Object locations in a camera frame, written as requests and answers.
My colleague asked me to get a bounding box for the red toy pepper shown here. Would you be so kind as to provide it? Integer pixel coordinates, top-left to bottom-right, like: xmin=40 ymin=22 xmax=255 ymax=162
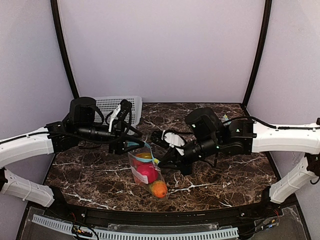
xmin=135 ymin=152 xmax=153 ymax=162

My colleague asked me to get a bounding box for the pink toy fruit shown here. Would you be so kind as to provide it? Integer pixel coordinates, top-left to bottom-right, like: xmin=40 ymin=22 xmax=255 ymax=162
xmin=137 ymin=163 xmax=159 ymax=184

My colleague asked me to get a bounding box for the clear zip bag blue zipper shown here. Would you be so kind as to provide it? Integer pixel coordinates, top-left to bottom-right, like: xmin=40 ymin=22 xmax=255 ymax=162
xmin=127 ymin=142 xmax=168 ymax=200

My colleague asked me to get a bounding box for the orange green toy mango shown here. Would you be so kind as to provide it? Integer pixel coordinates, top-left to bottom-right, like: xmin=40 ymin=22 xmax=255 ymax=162
xmin=149 ymin=180 xmax=168 ymax=199

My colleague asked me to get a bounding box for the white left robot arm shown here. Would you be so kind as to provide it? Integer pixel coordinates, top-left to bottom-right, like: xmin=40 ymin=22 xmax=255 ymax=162
xmin=0 ymin=97 xmax=145 ymax=209

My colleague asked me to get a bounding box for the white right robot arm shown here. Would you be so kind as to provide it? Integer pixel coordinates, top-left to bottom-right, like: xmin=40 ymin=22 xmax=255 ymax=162
xmin=160 ymin=107 xmax=320 ymax=205

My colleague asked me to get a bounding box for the white perforated plastic basket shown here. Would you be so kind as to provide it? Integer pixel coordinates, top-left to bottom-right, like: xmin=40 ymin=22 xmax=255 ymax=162
xmin=94 ymin=95 xmax=143 ymax=127

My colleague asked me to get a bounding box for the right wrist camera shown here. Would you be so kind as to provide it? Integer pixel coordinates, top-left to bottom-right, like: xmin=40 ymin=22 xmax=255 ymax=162
xmin=150 ymin=130 xmax=187 ymax=157

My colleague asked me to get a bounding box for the white slotted cable duct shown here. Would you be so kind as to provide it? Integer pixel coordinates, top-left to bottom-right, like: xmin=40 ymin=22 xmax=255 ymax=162
xmin=31 ymin=214 xmax=239 ymax=240

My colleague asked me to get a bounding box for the black front frame rail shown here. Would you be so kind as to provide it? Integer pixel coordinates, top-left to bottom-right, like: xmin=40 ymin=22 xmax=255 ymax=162
xmin=45 ymin=202 xmax=276 ymax=227

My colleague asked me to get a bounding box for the left black frame post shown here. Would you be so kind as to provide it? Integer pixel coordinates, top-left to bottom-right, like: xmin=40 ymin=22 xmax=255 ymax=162
xmin=50 ymin=0 xmax=80 ymax=99

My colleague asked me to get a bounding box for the black frame post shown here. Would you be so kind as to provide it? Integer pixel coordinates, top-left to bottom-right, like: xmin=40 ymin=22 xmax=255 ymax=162
xmin=242 ymin=0 xmax=273 ymax=109
xmin=50 ymin=0 xmax=80 ymax=99

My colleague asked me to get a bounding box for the right black frame post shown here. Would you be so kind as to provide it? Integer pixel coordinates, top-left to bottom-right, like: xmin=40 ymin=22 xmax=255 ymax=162
xmin=242 ymin=0 xmax=273 ymax=109

